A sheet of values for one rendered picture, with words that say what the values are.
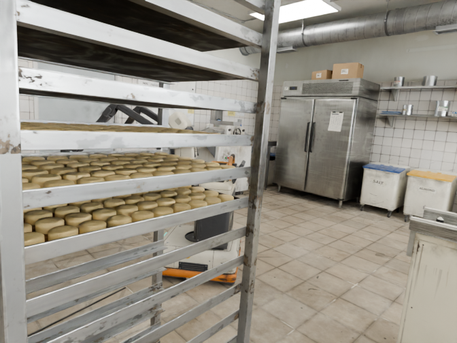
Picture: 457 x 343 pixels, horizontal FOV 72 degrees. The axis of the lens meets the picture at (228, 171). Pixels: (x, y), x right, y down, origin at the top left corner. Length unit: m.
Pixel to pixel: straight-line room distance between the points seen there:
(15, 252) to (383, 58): 5.96
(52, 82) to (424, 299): 1.67
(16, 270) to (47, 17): 0.37
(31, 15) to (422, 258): 1.64
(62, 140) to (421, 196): 4.92
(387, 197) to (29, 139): 5.07
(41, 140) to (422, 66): 5.70
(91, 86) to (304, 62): 6.40
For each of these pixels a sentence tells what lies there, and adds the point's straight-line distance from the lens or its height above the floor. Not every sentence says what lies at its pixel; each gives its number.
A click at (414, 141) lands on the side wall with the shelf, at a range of 5.83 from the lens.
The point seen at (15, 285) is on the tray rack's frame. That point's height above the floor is 1.02.
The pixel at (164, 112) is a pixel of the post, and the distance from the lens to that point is 1.20.
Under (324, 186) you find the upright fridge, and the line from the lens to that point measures 5.41.
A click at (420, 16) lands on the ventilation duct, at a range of 5.00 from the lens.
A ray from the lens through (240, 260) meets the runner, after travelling 0.97.
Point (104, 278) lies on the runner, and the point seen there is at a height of 0.97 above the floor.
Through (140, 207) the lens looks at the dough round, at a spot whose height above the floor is 1.06.
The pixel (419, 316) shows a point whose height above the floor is 0.45.
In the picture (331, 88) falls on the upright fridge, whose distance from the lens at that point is 5.46.
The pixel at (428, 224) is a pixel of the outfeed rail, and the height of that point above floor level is 0.88.
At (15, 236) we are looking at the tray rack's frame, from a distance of 0.55.
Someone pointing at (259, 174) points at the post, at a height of 1.14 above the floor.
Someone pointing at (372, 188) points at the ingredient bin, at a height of 0.39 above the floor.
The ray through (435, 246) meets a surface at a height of 0.80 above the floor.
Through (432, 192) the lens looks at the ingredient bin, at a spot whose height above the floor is 0.50.
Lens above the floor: 1.28
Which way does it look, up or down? 9 degrees down
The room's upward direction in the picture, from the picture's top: 4 degrees clockwise
